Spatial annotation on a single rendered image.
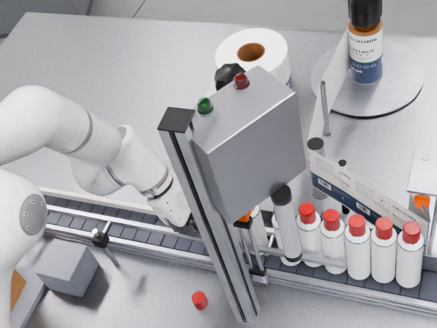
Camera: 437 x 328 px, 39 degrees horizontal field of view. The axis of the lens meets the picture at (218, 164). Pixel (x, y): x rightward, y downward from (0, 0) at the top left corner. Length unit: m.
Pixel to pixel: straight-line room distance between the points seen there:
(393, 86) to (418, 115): 0.12
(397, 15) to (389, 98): 1.71
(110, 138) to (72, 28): 1.26
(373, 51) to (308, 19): 1.76
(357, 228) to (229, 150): 0.42
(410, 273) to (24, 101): 0.83
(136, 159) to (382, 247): 0.53
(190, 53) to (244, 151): 1.16
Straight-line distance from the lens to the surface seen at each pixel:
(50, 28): 2.42
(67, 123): 1.02
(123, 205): 1.60
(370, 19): 1.62
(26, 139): 0.98
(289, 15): 3.47
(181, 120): 0.90
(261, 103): 0.93
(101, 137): 1.11
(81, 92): 2.08
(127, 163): 1.28
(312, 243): 1.34
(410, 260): 1.30
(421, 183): 1.23
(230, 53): 1.72
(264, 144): 0.95
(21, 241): 0.91
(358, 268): 1.36
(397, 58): 1.84
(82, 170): 1.22
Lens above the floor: 2.13
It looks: 50 degrees down
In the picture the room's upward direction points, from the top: 18 degrees counter-clockwise
